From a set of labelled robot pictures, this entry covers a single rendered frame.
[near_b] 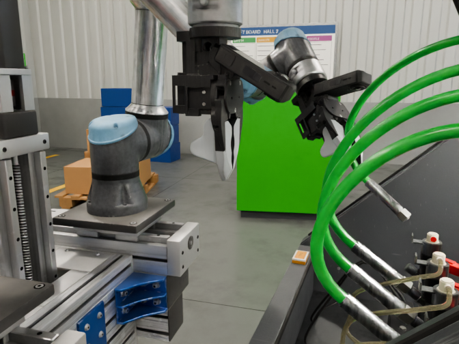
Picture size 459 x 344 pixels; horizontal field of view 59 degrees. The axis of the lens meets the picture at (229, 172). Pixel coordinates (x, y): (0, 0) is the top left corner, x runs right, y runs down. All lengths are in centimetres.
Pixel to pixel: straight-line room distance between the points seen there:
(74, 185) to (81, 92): 420
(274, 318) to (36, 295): 39
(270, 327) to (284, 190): 333
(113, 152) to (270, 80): 55
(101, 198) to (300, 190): 315
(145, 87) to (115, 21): 720
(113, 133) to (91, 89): 760
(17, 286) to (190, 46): 46
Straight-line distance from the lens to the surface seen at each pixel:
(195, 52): 59
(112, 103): 725
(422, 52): 76
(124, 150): 100
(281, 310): 79
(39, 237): 96
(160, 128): 112
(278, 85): 54
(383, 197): 80
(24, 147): 88
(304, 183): 401
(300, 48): 94
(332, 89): 84
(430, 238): 70
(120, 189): 102
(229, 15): 57
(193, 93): 57
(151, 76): 110
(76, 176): 471
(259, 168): 398
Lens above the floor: 136
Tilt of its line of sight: 13 degrees down
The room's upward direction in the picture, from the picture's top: straight up
